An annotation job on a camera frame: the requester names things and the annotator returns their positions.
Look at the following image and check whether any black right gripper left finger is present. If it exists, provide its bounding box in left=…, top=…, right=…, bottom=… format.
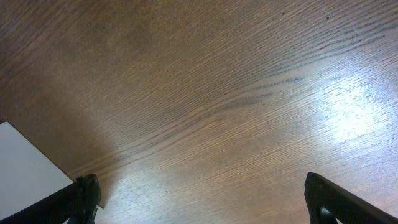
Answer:
left=1, top=174, right=101, bottom=224

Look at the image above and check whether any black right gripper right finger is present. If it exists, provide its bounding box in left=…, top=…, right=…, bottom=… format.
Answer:
left=304, top=172, right=397, bottom=224

